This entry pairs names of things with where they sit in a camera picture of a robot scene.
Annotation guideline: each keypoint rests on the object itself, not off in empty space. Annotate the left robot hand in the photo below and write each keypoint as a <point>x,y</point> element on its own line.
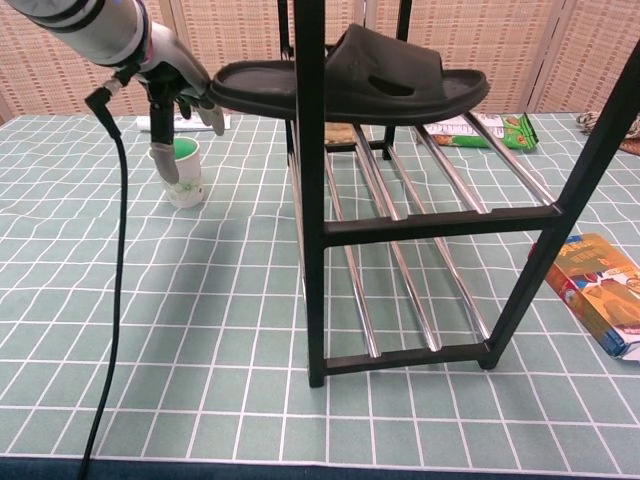
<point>172,60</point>

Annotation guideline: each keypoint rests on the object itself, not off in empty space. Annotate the black rubber slipper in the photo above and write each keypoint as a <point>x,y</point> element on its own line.
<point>380,95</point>

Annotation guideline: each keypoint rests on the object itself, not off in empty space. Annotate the yellow packet behind rack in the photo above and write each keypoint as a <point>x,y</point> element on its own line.
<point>340,135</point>

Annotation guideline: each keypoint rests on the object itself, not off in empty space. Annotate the black metal shoe rack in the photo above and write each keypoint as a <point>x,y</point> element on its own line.
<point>307,200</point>

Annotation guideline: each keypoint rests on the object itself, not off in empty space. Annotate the white toothpaste tube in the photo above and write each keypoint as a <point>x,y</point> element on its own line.
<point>187,124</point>

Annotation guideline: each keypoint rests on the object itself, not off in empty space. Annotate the white floral paper cup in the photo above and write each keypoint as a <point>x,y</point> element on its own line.
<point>189,165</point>

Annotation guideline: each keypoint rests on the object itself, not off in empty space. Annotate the woven bamboo folding screen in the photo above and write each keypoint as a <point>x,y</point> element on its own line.
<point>50,85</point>

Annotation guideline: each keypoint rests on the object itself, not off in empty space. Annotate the green grid tablecloth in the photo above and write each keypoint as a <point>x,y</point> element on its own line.
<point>200,325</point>

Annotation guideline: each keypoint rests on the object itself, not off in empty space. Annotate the green white snack packet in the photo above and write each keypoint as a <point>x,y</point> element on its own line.
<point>515,132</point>

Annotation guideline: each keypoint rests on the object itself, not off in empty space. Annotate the brown round coaster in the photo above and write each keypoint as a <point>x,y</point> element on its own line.
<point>631,146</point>

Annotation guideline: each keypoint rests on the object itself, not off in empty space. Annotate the orange snack box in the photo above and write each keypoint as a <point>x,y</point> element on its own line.
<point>595,290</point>

